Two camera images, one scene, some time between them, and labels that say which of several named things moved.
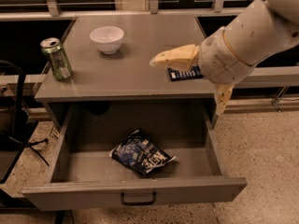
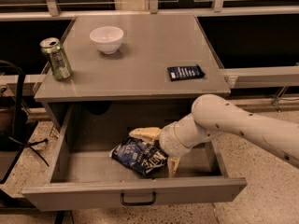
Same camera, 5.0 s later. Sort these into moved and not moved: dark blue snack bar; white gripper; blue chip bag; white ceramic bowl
Moved: white gripper
Not moved: blue chip bag; white ceramic bowl; dark blue snack bar
